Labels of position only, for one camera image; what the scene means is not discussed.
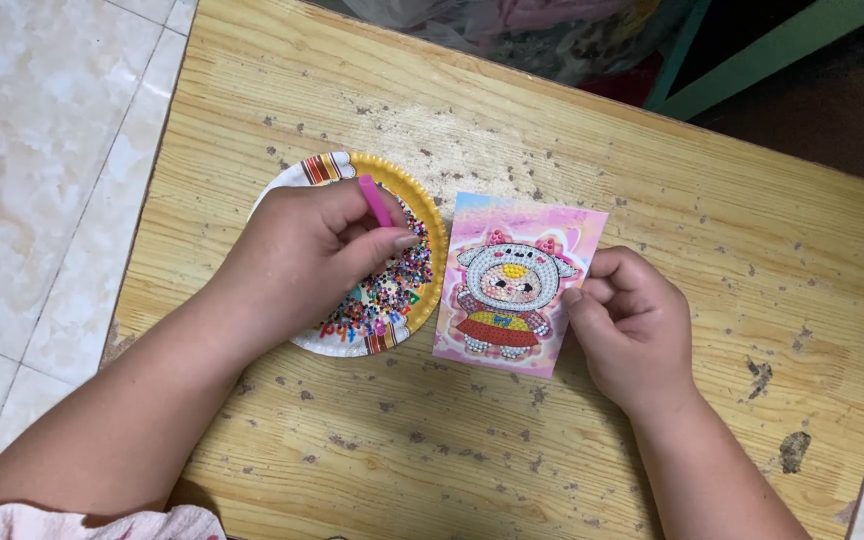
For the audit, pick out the yellow striped paper plate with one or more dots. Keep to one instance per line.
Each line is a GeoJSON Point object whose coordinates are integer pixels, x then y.
{"type": "Point", "coordinates": [394, 300]}

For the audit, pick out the person's right hand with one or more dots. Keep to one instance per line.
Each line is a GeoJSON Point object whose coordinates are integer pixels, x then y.
{"type": "Point", "coordinates": [631, 330]}

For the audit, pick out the green wooden frame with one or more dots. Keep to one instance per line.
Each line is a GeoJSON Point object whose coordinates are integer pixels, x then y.
{"type": "Point", "coordinates": [747, 52]}

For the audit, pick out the person's left hand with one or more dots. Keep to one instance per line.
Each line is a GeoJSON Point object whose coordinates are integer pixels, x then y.
{"type": "Point", "coordinates": [304, 247]}

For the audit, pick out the pink diamond painting card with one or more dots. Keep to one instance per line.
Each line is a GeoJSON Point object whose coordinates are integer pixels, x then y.
{"type": "Point", "coordinates": [514, 285]}

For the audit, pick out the pile of colourful beads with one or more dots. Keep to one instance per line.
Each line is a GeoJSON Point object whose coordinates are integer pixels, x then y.
{"type": "Point", "coordinates": [402, 277]}

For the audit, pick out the wooden table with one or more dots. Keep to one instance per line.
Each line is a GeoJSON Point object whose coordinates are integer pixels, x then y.
{"type": "Point", "coordinates": [522, 300]}

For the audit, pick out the pink diamond painting pen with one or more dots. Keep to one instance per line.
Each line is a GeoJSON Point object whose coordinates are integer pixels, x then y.
{"type": "Point", "coordinates": [375, 199]}

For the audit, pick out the heap of plastic bags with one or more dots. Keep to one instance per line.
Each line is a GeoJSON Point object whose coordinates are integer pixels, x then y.
{"type": "Point", "coordinates": [522, 34]}

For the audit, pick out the pink white cloth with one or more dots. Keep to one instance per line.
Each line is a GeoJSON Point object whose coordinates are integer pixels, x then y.
{"type": "Point", "coordinates": [87, 523]}

